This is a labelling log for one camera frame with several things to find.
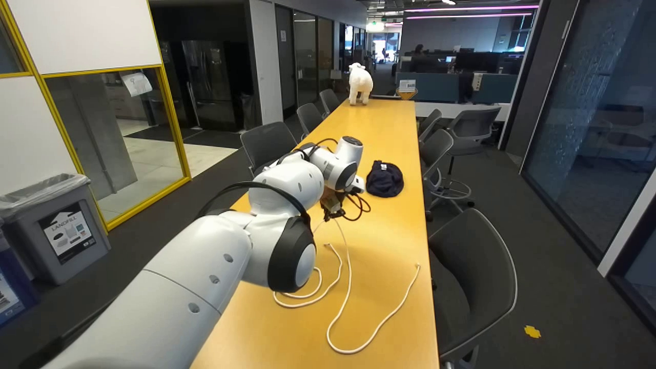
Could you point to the yellow window frame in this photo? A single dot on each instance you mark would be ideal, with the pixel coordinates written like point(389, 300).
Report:
point(136, 208)

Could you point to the grey recycling bin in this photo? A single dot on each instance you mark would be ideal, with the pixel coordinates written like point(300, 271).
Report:
point(49, 219)

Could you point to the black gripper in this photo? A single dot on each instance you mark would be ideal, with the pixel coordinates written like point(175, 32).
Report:
point(333, 209)

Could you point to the white stuffed animal toy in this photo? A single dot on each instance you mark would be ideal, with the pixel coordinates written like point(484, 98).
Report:
point(359, 85)

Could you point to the black cap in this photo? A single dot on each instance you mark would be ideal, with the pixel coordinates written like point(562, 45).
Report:
point(385, 182)

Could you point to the dark office desk row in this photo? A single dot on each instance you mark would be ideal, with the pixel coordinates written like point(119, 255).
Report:
point(438, 85)

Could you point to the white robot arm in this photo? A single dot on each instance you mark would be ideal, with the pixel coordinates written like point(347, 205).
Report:
point(192, 295)

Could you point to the white paper sign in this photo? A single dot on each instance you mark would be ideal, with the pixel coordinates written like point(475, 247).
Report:
point(136, 83)

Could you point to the blue waste bin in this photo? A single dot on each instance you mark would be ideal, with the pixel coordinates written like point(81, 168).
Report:
point(12, 288)

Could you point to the dark grey office chair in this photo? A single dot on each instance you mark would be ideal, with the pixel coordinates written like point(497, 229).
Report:
point(268, 144)
point(308, 118)
point(432, 123)
point(328, 102)
point(475, 125)
point(438, 154)
point(472, 274)

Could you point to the white labelled box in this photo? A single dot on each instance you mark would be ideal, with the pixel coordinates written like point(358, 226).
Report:
point(406, 87)

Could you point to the small yellow floor item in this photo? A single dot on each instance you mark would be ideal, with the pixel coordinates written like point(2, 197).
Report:
point(531, 333)

